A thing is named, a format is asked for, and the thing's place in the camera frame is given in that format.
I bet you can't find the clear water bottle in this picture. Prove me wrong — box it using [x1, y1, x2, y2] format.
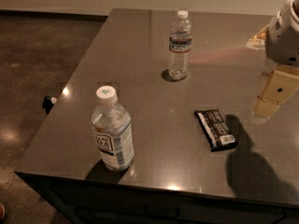
[168, 10, 192, 80]

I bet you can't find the black object beside table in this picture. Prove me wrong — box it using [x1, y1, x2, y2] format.
[42, 96, 57, 114]

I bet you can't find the snack jar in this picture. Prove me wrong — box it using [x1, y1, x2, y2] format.
[246, 25, 269, 50]

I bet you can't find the black snack bar wrapper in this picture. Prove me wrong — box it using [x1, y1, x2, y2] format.
[194, 109, 237, 151]

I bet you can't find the blue label plastic bottle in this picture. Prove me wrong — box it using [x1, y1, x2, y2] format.
[91, 86, 134, 172]

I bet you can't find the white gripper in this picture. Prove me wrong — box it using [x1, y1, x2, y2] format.
[254, 0, 299, 119]

